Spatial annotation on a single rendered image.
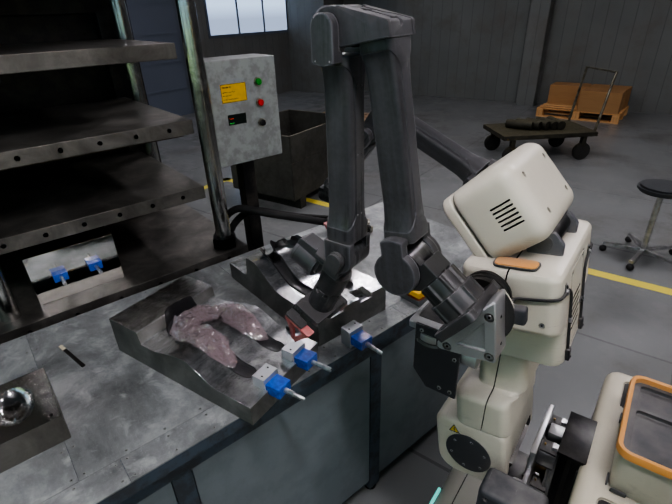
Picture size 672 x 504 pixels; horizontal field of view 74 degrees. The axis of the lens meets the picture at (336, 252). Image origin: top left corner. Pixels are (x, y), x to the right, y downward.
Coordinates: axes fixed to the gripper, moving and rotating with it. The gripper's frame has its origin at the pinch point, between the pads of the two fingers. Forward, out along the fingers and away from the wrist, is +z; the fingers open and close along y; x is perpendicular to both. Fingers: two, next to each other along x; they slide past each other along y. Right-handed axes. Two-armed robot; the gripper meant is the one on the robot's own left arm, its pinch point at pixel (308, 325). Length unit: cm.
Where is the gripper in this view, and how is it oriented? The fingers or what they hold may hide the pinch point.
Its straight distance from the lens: 102.6
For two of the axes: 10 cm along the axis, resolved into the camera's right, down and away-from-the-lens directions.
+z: -3.4, 6.7, 6.6
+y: -5.9, 4.0, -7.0
